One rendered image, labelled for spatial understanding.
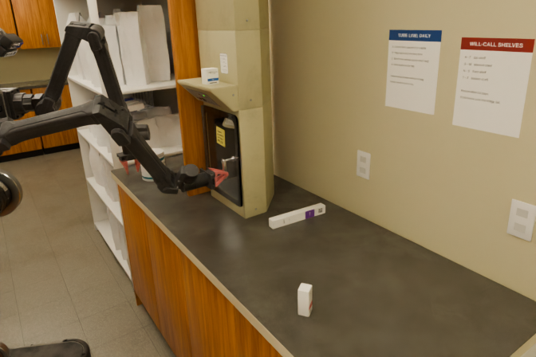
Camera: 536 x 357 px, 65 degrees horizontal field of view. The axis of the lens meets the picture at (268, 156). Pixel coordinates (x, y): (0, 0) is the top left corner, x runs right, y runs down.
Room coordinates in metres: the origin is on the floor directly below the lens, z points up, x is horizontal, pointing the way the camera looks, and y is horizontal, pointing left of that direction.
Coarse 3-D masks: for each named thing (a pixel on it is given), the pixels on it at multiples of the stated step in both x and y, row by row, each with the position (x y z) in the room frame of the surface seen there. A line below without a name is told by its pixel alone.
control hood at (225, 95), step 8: (184, 80) 1.78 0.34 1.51; (192, 80) 1.78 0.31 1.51; (200, 80) 1.77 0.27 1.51; (192, 88) 1.72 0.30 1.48; (200, 88) 1.63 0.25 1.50; (208, 88) 1.57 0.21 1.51; (216, 88) 1.57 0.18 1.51; (224, 88) 1.58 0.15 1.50; (232, 88) 1.60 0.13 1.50; (216, 96) 1.57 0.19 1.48; (224, 96) 1.58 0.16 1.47; (232, 96) 1.60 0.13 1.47; (224, 104) 1.60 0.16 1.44; (232, 104) 1.60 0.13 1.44
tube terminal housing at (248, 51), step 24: (216, 48) 1.74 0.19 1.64; (240, 48) 1.63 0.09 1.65; (264, 48) 1.75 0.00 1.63; (240, 72) 1.62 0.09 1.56; (264, 72) 1.73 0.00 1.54; (240, 96) 1.62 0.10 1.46; (264, 96) 1.72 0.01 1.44; (240, 120) 1.62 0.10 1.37; (264, 120) 1.70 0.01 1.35; (240, 144) 1.62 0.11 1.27; (264, 144) 1.68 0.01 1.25; (264, 168) 1.67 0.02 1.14; (216, 192) 1.83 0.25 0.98; (264, 192) 1.67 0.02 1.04
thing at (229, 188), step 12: (204, 108) 1.85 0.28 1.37; (216, 108) 1.77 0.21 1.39; (216, 120) 1.76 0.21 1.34; (228, 120) 1.67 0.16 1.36; (228, 132) 1.67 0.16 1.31; (216, 144) 1.77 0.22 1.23; (228, 144) 1.68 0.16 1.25; (216, 156) 1.78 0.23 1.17; (228, 156) 1.68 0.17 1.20; (216, 168) 1.79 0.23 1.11; (228, 168) 1.69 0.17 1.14; (240, 168) 1.62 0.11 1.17; (228, 180) 1.70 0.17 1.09; (240, 180) 1.62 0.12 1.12; (228, 192) 1.70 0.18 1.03; (240, 192) 1.61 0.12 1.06; (240, 204) 1.62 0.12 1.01
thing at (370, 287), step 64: (128, 192) 1.99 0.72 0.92; (192, 256) 1.35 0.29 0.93; (256, 256) 1.32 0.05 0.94; (320, 256) 1.31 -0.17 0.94; (384, 256) 1.29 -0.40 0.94; (256, 320) 0.99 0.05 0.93; (320, 320) 0.97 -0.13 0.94; (384, 320) 0.96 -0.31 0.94; (448, 320) 0.96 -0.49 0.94; (512, 320) 0.95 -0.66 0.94
